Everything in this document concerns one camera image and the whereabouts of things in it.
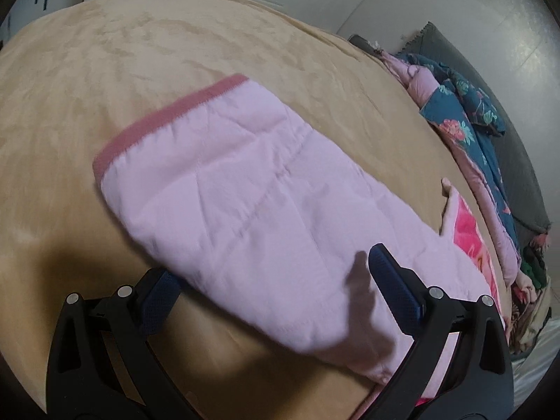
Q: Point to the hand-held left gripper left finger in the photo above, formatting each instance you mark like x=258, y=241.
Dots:
x=159, y=297

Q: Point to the pink printed blanket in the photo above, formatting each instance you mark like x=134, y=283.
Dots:
x=468, y=232

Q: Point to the teal floral quilt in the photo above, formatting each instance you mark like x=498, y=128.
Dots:
x=450, y=109

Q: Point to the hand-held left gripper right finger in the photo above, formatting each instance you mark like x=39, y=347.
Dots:
x=393, y=288

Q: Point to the pink quilted jacket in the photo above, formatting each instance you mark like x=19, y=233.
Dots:
x=245, y=210

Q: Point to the pile of folded clothes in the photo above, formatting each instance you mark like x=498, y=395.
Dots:
x=531, y=271

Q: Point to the white satin curtain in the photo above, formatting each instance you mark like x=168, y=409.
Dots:
x=531, y=372

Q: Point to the grey headboard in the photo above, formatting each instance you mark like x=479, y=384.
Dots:
x=516, y=148

